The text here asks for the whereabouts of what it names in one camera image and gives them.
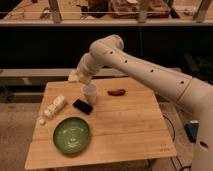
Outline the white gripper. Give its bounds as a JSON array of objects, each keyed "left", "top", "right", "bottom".
[{"left": 75, "top": 53, "right": 97, "bottom": 84}]

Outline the white sponge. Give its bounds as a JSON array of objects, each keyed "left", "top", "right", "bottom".
[{"left": 68, "top": 70, "right": 78, "bottom": 82}]

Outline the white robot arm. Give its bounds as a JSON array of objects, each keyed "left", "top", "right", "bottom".
[{"left": 75, "top": 35, "right": 213, "bottom": 171}]

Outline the white ceramic cup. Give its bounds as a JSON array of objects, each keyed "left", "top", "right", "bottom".
[{"left": 82, "top": 84, "right": 97, "bottom": 105}]

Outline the black smartphone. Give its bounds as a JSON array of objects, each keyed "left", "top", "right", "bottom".
[{"left": 73, "top": 99, "right": 93, "bottom": 115}]

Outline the brown tray on bench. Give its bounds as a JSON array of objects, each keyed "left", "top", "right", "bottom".
[{"left": 108, "top": 0, "right": 170, "bottom": 18}]

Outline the wooden table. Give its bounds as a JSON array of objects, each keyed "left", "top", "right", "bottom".
[{"left": 25, "top": 77, "right": 176, "bottom": 170}]

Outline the green plate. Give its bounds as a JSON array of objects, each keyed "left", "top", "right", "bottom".
[{"left": 53, "top": 117, "right": 90, "bottom": 154}]

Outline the blue box on floor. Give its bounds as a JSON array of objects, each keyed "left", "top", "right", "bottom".
[{"left": 184, "top": 122, "right": 199, "bottom": 143}]

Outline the black floor cable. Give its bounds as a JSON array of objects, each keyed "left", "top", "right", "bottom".
[{"left": 162, "top": 113, "right": 193, "bottom": 171}]

